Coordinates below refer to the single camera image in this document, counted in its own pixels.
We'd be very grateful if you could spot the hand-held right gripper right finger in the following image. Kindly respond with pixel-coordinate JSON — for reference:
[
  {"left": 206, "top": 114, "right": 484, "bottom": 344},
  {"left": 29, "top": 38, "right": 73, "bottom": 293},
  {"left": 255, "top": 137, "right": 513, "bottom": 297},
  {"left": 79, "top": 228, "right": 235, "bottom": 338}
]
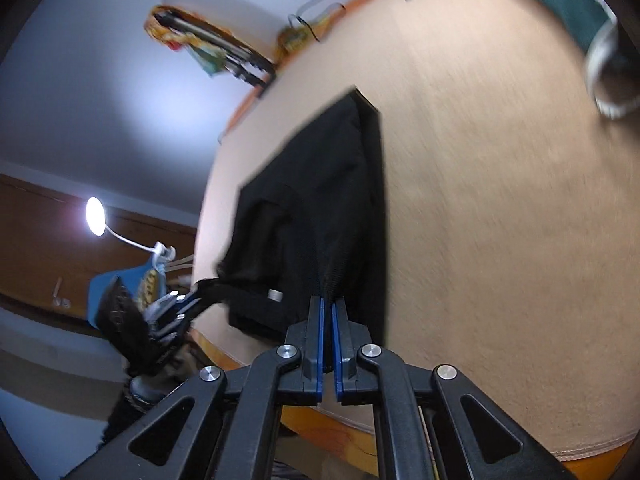
[{"left": 331, "top": 297, "right": 576, "bottom": 480}]

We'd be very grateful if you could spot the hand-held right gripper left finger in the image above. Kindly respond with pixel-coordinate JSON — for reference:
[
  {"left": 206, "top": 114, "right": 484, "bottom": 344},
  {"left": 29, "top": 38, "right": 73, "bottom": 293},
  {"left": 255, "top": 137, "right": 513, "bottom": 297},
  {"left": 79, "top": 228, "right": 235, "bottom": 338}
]
[{"left": 65, "top": 296, "right": 326, "bottom": 480}]

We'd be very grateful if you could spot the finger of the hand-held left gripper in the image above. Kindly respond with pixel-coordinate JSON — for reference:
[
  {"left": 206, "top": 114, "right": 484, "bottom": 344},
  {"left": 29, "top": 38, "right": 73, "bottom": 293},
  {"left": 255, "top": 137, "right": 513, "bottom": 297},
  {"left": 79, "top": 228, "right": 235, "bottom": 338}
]
[
  {"left": 172, "top": 278, "right": 226, "bottom": 311},
  {"left": 162, "top": 300, "right": 221, "bottom": 343}
]

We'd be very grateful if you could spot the black t-shirt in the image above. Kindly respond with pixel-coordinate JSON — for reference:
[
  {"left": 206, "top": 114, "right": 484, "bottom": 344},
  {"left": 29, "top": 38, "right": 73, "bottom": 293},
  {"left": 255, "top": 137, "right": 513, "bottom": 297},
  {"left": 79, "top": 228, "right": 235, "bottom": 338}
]
[{"left": 215, "top": 85, "right": 388, "bottom": 343}]

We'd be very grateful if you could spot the blue chair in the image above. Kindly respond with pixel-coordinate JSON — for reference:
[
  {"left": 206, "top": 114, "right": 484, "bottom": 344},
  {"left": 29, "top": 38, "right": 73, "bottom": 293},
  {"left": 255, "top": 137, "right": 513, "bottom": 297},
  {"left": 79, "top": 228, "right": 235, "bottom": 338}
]
[{"left": 86, "top": 267, "right": 166, "bottom": 331}]

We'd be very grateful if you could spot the leopard print cloth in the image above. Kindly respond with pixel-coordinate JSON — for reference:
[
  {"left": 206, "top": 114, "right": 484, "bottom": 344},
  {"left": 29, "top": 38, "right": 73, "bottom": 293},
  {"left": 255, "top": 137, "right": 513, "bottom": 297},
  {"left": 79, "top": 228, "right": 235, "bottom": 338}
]
[{"left": 135, "top": 267, "right": 168, "bottom": 311}]

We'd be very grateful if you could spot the white clip lamp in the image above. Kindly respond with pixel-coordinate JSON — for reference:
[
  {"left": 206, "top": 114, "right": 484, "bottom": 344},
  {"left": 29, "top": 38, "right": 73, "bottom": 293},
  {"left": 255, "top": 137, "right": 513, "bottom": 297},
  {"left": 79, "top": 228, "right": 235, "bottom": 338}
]
[{"left": 85, "top": 196, "right": 178, "bottom": 271}]

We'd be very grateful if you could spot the brown wooden wardrobe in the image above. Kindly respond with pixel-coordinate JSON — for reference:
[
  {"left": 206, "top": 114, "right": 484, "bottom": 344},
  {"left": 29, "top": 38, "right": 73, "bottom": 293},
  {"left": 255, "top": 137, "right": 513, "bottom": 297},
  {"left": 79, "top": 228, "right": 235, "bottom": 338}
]
[{"left": 0, "top": 172, "right": 198, "bottom": 321}]

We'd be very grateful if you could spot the bed with beige cover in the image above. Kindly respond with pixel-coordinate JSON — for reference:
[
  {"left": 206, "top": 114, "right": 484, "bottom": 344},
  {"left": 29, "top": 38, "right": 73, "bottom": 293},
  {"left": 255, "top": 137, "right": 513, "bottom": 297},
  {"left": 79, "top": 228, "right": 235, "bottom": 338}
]
[{"left": 192, "top": 0, "right": 640, "bottom": 463}]

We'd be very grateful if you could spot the black tripod with cloth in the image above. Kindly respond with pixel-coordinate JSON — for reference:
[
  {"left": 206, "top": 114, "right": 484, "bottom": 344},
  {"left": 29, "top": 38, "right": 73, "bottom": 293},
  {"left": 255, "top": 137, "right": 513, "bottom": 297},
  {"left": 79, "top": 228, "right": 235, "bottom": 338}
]
[{"left": 145, "top": 4, "right": 236, "bottom": 78}]

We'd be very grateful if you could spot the yellow green cloth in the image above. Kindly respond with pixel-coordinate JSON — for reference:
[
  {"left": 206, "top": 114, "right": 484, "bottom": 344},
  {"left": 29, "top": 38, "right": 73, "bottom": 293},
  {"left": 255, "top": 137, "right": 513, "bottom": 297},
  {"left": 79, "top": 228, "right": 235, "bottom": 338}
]
[{"left": 277, "top": 7, "right": 346, "bottom": 56}]

